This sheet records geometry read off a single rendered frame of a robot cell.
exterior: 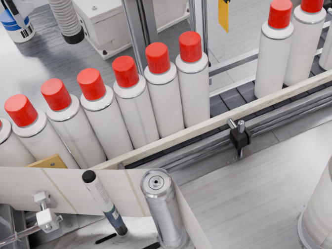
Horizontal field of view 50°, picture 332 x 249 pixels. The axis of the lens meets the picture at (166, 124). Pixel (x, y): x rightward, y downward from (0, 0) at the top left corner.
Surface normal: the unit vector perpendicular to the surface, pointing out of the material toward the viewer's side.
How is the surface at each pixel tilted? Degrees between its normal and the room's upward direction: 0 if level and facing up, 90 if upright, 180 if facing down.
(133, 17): 90
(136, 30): 90
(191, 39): 3
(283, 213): 0
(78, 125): 90
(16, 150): 90
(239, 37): 0
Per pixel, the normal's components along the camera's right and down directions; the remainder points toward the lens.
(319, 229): -0.83, 0.48
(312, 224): -0.95, 0.28
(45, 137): 0.74, 0.48
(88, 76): -0.14, -0.63
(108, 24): 0.54, 0.63
